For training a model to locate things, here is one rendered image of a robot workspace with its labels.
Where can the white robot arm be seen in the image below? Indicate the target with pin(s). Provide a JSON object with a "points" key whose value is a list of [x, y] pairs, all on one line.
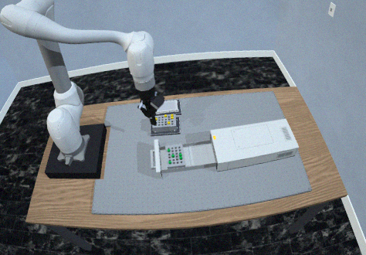
{"points": [[35, 19]]}

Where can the grey rack with round holes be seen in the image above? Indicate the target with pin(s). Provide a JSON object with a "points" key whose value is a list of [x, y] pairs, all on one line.
{"points": [[175, 162], [162, 123]]}

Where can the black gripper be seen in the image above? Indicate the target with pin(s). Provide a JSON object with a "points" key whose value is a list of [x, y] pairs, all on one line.
{"points": [[149, 111]]}

